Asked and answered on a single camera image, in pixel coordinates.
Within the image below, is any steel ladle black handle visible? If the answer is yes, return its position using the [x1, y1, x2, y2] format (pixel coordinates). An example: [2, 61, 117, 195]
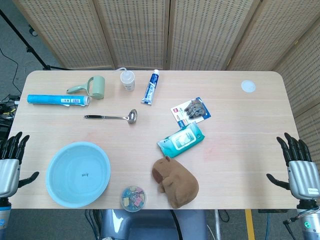
[83, 108, 138, 125]

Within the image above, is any blue white toothpaste tube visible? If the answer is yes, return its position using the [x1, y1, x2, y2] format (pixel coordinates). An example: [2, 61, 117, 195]
[140, 69, 161, 105]

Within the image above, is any thin blue cable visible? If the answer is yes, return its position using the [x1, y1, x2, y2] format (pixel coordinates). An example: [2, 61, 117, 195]
[265, 211, 273, 240]

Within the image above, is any correction tape blister pack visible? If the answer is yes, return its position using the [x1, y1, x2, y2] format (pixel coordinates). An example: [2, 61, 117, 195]
[170, 96, 212, 124]

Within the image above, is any light blue plastic bowl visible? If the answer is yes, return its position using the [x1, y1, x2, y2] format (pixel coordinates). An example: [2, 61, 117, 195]
[45, 141, 112, 209]

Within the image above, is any electronics clutter with cables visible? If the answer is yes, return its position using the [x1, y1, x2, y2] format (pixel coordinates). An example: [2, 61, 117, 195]
[0, 93, 21, 141]

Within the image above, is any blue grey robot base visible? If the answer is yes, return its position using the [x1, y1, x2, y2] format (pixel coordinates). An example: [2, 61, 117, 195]
[99, 209, 208, 240]

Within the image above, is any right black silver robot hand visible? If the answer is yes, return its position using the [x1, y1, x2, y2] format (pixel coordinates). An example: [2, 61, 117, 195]
[266, 132, 320, 201]

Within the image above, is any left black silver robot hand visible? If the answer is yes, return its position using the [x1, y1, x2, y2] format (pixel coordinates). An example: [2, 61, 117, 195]
[0, 131, 40, 200]

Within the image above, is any black tripod stand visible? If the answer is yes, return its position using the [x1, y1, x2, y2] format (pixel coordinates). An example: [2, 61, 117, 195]
[0, 9, 63, 71]

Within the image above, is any white plastic wash bottle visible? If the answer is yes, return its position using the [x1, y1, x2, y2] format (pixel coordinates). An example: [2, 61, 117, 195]
[114, 67, 136, 92]

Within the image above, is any blue wrapped film roll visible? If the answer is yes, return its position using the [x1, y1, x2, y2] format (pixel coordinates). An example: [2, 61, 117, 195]
[26, 93, 92, 109]

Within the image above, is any woven wooden screen panel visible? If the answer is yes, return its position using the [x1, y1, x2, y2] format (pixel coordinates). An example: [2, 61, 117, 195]
[93, 0, 172, 71]
[168, 0, 263, 71]
[226, 0, 320, 72]
[12, 0, 116, 70]
[271, 23, 320, 161]

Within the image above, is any yellow floor tape strip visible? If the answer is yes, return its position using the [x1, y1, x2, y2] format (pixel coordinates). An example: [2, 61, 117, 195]
[244, 209, 256, 240]

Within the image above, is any brown capybara plush toy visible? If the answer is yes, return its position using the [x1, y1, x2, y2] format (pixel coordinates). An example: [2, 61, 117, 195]
[151, 155, 200, 209]

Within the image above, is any teal wet wipes pack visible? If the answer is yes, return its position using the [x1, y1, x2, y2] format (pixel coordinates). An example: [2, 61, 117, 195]
[156, 119, 205, 159]

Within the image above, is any clear tub of binder clips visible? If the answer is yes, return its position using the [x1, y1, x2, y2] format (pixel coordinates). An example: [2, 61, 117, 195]
[120, 184, 148, 213]

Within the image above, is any silver table leg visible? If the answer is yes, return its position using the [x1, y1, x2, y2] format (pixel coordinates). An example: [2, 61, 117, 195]
[214, 209, 222, 240]

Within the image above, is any black cable bundle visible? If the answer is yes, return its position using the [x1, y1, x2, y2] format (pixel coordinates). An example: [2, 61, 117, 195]
[84, 209, 102, 240]

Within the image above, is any pale green lint roller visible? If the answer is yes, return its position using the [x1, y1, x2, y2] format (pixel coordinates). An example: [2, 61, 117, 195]
[66, 75, 106, 100]

